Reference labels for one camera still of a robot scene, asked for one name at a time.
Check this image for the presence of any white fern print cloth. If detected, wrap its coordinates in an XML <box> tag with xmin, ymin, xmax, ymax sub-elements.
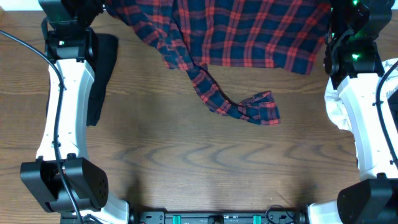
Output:
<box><xmin>324</xmin><ymin>68</ymin><xmax>397</xmax><ymax>132</ymax></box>

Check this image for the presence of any black folded garment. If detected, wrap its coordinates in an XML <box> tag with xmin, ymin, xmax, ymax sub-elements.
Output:
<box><xmin>86</xmin><ymin>34</ymin><xmax>119</xmax><ymax>126</ymax></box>

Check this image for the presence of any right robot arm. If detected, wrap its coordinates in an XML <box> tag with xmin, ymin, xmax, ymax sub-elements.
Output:
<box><xmin>296</xmin><ymin>0</ymin><xmax>397</xmax><ymax>223</ymax></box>

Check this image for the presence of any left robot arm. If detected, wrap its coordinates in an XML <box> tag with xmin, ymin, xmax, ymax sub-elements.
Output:
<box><xmin>20</xmin><ymin>1</ymin><xmax>129</xmax><ymax>223</ymax></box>

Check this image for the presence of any red navy plaid shirt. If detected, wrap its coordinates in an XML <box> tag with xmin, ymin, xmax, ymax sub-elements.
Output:
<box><xmin>106</xmin><ymin>0</ymin><xmax>331</xmax><ymax>125</ymax></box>

